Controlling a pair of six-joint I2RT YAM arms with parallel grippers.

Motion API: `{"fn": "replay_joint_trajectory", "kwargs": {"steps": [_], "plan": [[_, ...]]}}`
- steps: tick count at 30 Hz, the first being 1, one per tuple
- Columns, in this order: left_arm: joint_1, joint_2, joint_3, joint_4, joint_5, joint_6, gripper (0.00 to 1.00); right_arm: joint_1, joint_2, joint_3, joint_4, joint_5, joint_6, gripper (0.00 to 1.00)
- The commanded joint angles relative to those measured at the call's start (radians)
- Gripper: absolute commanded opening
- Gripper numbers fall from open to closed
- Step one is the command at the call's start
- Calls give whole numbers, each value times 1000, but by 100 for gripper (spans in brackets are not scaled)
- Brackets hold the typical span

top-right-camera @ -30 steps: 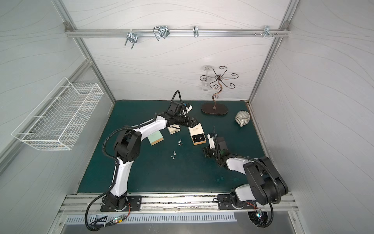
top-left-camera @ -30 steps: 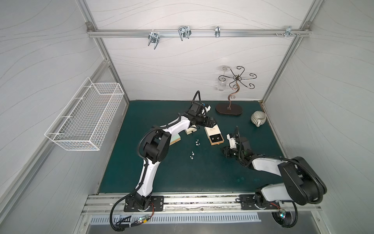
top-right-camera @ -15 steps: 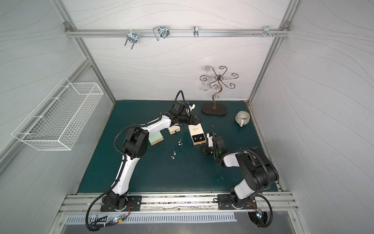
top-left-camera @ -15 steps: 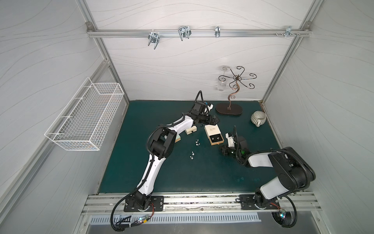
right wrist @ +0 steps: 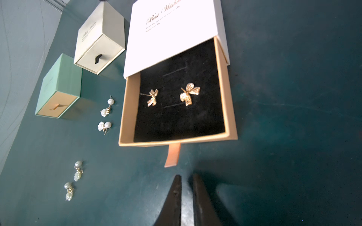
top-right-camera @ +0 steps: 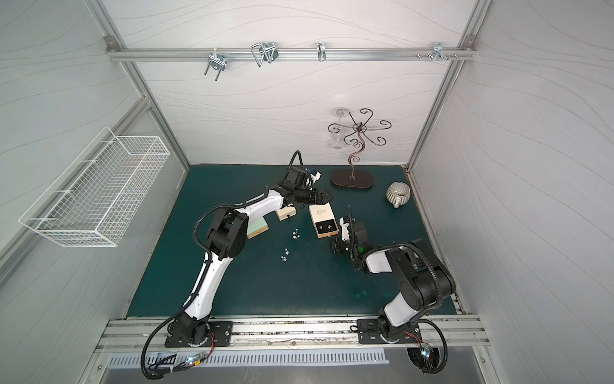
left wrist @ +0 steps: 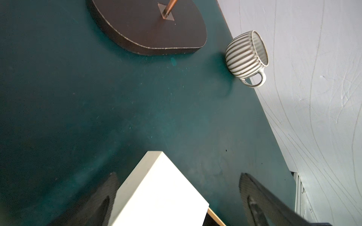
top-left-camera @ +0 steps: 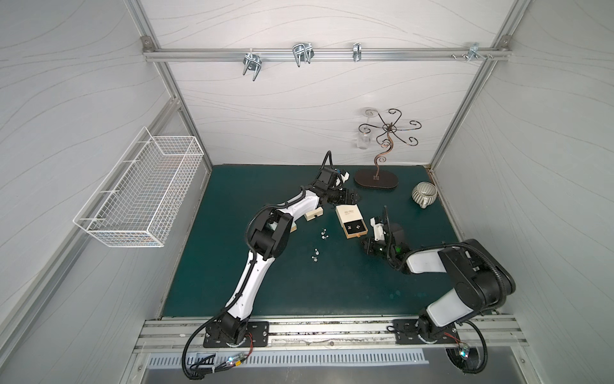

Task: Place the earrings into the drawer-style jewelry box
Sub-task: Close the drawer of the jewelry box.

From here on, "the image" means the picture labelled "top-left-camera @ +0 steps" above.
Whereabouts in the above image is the cream drawer jewelry box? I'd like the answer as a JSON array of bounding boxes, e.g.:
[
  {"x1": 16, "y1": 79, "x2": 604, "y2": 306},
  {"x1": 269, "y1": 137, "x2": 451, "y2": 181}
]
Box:
[{"x1": 335, "y1": 205, "x2": 368, "y2": 239}]

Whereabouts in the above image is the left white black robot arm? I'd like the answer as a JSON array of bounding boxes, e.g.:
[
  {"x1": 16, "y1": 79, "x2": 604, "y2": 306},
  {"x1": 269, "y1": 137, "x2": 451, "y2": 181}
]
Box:
[{"x1": 204, "y1": 151, "x2": 350, "y2": 347}]

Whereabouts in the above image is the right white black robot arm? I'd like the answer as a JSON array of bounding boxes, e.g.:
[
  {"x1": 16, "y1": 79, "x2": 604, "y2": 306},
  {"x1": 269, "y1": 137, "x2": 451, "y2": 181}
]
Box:
[{"x1": 361, "y1": 208, "x2": 516, "y2": 344}]

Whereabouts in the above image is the black metal jewelry stand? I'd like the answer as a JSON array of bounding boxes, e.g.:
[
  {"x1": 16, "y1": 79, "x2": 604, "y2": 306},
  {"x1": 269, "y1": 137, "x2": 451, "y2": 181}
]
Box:
[{"x1": 354, "y1": 108, "x2": 422, "y2": 190}]

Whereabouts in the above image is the clear glass on stand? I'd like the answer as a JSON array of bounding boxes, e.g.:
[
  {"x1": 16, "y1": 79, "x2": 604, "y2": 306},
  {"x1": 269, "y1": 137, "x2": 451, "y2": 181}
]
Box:
[{"x1": 357, "y1": 108, "x2": 379, "y2": 150}]

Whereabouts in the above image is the grey ribbed ceramic ornament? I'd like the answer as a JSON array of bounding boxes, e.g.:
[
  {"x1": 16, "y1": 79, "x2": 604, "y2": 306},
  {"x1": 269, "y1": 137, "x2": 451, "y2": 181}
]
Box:
[{"x1": 411, "y1": 182, "x2": 438, "y2": 209}]

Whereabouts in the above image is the middle metal clamp hook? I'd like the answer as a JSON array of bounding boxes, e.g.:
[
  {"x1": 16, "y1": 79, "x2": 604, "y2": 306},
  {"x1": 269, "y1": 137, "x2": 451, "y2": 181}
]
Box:
[{"x1": 292, "y1": 43, "x2": 314, "y2": 67}]

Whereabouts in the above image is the metal clamp hook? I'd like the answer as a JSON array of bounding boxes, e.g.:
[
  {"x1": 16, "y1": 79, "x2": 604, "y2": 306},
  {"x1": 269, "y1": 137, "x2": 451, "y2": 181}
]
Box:
[
  {"x1": 292, "y1": 43, "x2": 314, "y2": 67},
  {"x1": 242, "y1": 53, "x2": 262, "y2": 82}
]

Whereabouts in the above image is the small metal clamp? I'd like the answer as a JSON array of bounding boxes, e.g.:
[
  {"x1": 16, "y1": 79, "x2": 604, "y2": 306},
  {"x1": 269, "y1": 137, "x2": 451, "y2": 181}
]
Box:
[{"x1": 353, "y1": 43, "x2": 362, "y2": 62}]

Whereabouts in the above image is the left metal clamp hook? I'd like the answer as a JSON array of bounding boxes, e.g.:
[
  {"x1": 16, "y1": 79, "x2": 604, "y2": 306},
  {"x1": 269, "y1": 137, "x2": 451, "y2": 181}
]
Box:
[{"x1": 242, "y1": 53, "x2": 262, "y2": 82}]

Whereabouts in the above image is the right metal clamp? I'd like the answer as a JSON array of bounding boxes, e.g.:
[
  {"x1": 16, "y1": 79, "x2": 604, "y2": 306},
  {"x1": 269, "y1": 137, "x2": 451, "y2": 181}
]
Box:
[{"x1": 451, "y1": 43, "x2": 494, "y2": 62}]

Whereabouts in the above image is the aluminium cross bar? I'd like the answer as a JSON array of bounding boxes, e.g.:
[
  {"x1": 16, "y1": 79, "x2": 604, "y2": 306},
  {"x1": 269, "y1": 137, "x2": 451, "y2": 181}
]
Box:
[{"x1": 143, "y1": 46, "x2": 513, "y2": 62}]

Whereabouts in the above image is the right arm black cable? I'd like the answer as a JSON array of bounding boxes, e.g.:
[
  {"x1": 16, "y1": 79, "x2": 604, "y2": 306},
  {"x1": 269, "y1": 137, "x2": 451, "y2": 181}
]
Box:
[{"x1": 445, "y1": 318, "x2": 489, "y2": 375}]

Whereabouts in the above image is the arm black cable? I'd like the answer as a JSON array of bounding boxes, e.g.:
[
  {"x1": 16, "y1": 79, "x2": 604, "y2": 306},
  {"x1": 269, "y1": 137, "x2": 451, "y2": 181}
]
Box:
[
  {"x1": 445, "y1": 318, "x2": 489, "y2": 375},
  {"x1": 181, "y1": 306, "x2": 231, "y2": 381}
]

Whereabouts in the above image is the white wire basket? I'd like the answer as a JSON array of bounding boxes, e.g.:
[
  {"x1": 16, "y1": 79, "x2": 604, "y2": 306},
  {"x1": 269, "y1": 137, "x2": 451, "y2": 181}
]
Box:
[{"x1": 73, "y1": 127, "x2": 204, "y2": 248}]

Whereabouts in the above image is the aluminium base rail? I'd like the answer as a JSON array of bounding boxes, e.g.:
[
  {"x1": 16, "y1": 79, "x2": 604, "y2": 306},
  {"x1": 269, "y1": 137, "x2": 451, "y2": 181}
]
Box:
[{"x1": 133, "y1": 314, "x2": 529, "y2": 354}]

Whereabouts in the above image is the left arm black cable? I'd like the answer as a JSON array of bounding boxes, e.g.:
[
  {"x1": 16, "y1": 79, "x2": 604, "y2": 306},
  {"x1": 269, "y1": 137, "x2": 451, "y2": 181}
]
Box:
[{"x1": 181, "y1": 306, "x2": 231, "y2": 381}]

